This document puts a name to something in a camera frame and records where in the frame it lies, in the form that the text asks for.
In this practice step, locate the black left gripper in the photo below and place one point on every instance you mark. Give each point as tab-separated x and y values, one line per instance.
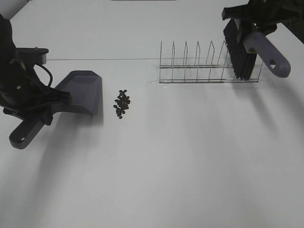
21	90

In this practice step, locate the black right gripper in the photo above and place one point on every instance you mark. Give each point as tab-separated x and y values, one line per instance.
266	14

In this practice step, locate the purple hand brush black bristles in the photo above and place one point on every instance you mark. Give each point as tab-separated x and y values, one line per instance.
245	44

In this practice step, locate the purple plastic dustpan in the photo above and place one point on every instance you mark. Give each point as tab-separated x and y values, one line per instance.
85	88

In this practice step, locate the pile of coffee beans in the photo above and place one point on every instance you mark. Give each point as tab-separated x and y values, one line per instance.
122	103

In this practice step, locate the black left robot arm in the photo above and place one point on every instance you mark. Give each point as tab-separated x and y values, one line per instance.
8	50

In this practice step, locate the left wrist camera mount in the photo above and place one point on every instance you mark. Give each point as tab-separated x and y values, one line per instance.
33	56

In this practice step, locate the chrome wire dish rack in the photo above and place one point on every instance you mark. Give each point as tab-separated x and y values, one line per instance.
194	68

